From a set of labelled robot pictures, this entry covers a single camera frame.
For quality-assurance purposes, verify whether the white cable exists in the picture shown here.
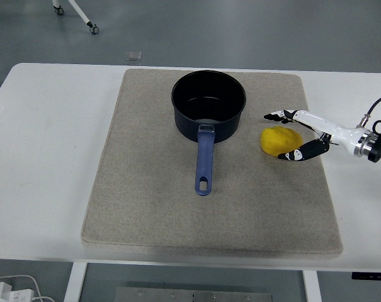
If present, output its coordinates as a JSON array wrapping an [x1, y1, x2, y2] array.
[[0, 274, 54, 302]]

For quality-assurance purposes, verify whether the blue pot with handle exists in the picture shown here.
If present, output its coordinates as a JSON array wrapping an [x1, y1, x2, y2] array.
[[171, 69, 248, 196]]

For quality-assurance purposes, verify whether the black table control panel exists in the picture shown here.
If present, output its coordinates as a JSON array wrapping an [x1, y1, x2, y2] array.
[[351, 272, 381, 281]]

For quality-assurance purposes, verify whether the white power strip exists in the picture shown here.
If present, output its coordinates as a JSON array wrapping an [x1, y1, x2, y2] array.
[[0, 281, 33, 302]]

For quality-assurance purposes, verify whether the white stand with casters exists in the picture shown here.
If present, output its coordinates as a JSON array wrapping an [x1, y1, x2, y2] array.
[[51, 0, 100, 35]]

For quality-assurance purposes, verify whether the yellow potato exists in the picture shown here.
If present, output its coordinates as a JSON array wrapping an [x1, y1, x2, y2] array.
[[260, 125, 304, 157]]

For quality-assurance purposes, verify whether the grey metal plate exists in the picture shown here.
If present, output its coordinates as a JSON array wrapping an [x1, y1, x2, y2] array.
[[114, 286, 275, 302]]

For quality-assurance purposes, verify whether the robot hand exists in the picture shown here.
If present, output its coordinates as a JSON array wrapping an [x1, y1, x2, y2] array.
[[263, 109, 367, 162]]

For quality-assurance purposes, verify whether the beige table mat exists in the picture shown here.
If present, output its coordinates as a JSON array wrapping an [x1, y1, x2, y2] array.
[[80, 68, 344, 259]]

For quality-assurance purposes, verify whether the white table leg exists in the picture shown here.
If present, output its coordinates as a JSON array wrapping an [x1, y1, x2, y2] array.
[[302, 269, 322, 302], [63, 262, 89, 302]]

